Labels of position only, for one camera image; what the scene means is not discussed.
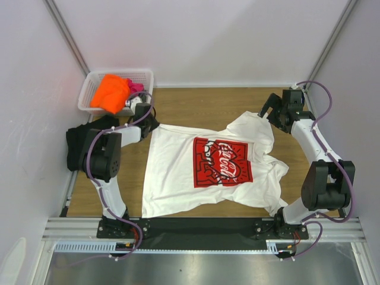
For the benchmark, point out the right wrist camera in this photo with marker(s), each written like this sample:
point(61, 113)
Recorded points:
point(297, 87)

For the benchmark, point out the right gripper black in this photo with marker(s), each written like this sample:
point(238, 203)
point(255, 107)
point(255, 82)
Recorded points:
point(275, 110)

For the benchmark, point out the aluminium frame rail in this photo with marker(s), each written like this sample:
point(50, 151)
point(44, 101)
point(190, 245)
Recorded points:
point(85, 229)

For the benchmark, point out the white plastic basket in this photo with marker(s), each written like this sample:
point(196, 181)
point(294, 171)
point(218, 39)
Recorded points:
point(92, 81)

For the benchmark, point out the grey t-shirt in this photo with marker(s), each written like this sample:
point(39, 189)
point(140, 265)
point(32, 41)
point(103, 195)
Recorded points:
point(143, 95)

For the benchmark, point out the black folded t-shirt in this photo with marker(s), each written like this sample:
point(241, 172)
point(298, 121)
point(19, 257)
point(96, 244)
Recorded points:
point(75, 138)

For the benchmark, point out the white slotted cable duct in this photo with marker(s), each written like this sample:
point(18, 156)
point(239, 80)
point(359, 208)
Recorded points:
point(94, 247)

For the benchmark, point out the white Coca-Cola t-shirt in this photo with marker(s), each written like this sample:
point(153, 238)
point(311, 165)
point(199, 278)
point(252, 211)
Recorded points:
point(188, 167)

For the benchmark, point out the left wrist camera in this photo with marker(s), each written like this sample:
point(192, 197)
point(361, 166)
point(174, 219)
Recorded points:
point(132, 103)

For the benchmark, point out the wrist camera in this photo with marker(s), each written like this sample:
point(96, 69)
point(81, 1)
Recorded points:
point(132, 103)
point(297, 87)

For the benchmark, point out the pink t-shirt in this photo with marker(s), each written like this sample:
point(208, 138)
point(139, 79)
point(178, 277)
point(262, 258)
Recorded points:
point(134, 87)

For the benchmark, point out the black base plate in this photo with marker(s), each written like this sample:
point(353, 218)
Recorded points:
point(202, 233)

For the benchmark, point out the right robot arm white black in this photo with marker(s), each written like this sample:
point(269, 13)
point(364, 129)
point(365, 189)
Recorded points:
point(328, 185)

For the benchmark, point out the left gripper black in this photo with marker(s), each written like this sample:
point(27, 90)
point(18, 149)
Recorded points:
point(155, 124)

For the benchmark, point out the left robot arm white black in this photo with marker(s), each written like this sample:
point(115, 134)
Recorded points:
point(100, 160)

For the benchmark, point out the orange t-shirt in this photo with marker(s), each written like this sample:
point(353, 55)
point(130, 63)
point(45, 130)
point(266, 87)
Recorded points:
point(111, 94)

